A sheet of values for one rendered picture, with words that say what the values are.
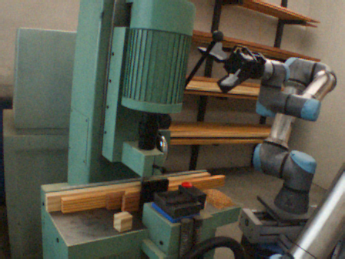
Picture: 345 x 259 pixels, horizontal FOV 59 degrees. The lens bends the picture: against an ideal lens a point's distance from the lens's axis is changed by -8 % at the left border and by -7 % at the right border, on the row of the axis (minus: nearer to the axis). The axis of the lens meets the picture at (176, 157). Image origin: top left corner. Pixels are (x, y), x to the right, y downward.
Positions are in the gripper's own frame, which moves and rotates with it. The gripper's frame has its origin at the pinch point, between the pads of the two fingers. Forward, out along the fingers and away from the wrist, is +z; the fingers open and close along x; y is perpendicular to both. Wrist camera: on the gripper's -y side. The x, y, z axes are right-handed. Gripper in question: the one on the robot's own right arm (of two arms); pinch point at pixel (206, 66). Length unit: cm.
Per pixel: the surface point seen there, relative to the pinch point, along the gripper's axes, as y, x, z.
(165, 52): 2.1, -1.0, 15.4
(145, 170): -27.0, 16.5, 15.3
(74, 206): -38, 19, 35
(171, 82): -3.8, 3.9, 12.6
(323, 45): -55, -153, -333
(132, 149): -27.5, 8.3, 16.1
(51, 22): -122, -200, -15
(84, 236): -32, 31, 37
